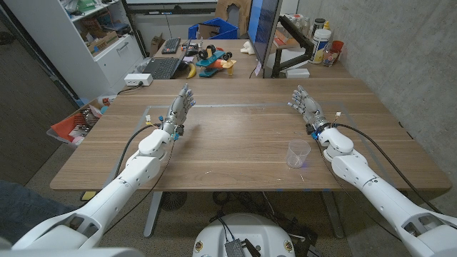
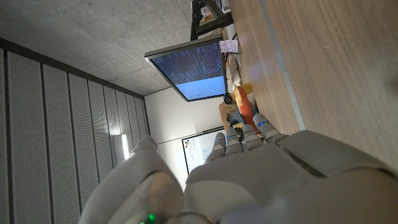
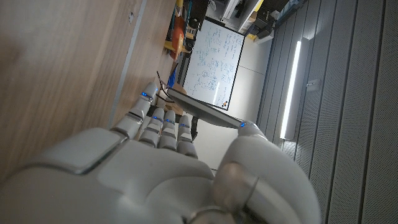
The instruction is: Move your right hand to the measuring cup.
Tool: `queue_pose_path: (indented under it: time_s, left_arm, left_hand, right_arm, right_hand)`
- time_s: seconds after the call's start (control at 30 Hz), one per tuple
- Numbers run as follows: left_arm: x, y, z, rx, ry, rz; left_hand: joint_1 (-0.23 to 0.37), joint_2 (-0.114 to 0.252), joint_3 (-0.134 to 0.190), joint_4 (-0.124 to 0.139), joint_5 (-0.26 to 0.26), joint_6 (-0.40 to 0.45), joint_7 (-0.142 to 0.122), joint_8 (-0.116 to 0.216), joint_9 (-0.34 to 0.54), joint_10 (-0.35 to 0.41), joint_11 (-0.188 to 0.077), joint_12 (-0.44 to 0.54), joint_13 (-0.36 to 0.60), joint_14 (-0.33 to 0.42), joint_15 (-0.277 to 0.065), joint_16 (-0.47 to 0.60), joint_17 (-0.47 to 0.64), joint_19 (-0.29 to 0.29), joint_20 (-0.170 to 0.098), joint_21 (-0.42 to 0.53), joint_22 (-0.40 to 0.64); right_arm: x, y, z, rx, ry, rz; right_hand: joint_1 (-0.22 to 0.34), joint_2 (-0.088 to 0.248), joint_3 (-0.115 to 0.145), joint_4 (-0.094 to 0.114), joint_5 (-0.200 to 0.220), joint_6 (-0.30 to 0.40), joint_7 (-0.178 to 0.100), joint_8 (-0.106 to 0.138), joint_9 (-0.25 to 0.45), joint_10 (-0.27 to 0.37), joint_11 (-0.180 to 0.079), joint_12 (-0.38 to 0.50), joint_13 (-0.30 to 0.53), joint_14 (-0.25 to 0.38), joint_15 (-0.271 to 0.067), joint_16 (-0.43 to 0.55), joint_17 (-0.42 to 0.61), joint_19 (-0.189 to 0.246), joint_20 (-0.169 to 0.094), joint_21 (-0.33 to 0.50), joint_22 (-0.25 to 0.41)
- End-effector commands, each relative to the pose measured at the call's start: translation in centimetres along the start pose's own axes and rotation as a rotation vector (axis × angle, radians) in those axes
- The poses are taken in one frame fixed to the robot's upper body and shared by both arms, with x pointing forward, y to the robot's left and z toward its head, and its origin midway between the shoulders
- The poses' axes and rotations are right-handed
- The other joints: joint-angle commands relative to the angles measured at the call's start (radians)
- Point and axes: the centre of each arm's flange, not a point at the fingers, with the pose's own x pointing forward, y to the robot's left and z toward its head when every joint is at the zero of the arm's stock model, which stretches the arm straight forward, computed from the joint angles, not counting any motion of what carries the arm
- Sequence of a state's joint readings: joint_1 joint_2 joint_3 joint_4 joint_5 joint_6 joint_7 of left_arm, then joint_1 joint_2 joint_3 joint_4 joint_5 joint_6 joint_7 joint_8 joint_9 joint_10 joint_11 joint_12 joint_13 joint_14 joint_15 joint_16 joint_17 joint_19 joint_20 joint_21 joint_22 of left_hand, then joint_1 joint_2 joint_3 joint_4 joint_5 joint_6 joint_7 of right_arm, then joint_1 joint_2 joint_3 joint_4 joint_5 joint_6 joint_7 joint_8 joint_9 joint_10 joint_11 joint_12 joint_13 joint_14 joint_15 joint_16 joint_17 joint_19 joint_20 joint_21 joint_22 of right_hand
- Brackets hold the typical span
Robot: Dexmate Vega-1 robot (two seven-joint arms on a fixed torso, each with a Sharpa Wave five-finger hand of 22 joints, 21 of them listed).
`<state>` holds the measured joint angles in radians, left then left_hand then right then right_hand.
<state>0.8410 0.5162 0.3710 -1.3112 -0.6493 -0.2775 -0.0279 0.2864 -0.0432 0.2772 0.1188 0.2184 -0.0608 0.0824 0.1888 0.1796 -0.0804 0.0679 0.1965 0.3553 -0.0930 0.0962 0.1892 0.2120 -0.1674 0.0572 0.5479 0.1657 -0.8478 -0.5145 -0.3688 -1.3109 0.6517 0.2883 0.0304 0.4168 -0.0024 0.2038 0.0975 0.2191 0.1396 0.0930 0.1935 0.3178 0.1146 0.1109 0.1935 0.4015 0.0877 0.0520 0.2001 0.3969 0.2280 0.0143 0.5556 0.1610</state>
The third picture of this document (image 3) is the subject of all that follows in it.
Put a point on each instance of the blue plastic bin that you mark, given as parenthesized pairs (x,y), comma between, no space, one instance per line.
(172,77)

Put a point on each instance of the long ceiling light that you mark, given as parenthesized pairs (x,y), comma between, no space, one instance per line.
(290,90)

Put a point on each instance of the whiteboard with blue writing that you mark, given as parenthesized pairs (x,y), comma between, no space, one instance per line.
(214,59)

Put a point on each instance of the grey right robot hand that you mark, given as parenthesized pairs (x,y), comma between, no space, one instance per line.
(130,180)

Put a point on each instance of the black flat computer monitor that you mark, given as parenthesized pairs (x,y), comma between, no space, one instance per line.
(202,109)

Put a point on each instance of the brown cardboard cutout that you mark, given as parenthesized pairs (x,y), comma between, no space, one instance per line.
(178,104)

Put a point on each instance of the colourful wooden toy airplane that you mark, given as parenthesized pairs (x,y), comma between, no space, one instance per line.
(178,37)

